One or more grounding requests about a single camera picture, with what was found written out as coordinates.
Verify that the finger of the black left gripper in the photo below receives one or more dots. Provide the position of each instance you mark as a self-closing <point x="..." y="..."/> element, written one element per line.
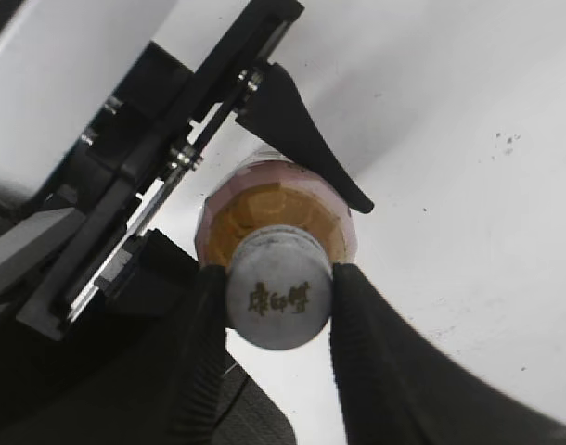
<point x="275" y="113"/>

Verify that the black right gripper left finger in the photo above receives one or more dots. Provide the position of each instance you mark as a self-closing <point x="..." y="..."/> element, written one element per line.
<point x="166" y="389"/>

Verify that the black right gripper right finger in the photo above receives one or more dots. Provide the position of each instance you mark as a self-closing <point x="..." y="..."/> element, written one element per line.
<point x="395" y="387"/>

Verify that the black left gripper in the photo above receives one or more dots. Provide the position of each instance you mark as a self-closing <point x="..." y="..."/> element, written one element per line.
<point x="98" y="124"/>

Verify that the oolong tea bottle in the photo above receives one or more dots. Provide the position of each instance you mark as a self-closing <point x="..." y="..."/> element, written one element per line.
<point x="268" y="189"/>

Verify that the grey bottle cap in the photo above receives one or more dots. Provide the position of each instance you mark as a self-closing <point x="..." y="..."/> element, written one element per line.
<point x="278" y="291"/>

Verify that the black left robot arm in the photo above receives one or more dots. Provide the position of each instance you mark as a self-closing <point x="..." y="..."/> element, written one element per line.
<point x="53" y="393"/>

